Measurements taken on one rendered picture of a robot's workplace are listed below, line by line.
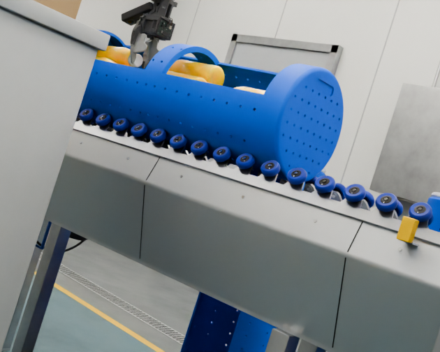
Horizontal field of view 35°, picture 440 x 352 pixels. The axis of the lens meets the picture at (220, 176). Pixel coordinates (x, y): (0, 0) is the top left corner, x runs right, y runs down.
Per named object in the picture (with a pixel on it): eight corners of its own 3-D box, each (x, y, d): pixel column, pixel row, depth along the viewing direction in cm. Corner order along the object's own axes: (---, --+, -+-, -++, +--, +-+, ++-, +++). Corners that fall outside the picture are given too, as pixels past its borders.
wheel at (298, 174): (309, 168, 157) (311, 174, 158) (292, 163, 160) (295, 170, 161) (298, 181, 155) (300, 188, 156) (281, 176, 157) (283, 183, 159)
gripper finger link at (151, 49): (153, 70, 209) (158, 39, 208) (140, 68, 213) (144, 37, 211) (160, 71, 211) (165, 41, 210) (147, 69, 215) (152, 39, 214)
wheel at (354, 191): (369, 185, 147) (370, 191, 149) (350, 179, 150) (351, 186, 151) (357, 198, 145) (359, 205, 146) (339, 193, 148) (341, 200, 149)
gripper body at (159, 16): (153, 34, 203) (165, -6, 203) (133, 31, 209) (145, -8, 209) (170, 43, 209) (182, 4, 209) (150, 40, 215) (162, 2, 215)
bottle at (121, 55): (96, 71, 225) (135, 76, 213) (82, 58, 220) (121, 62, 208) (106, 53, 227) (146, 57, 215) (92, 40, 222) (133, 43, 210)
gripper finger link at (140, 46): (136, 60, 203) (149, 32, 205) (123, 58, 207) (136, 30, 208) (143, 66, 206) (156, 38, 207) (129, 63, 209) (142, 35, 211)
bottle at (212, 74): (204, 86, 188) (156, 77, 200) (219, 95, 194) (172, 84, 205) (212, 62, 188) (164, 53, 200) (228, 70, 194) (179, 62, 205)
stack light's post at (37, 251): (1, 350, 275) (87, 83, 275) (-4, 346, 278) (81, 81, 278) (10, 350, 278) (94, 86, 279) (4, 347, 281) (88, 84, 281)
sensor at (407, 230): (408, 243, 132) (416, 218, 132) (394, 238, 134) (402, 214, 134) (423, 247, 138) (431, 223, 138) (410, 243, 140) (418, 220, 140)
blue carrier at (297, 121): (262, 172, 159) (300, 51, 158) (36, 104, 213) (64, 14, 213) (323, 192, 181) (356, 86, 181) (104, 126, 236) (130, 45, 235)
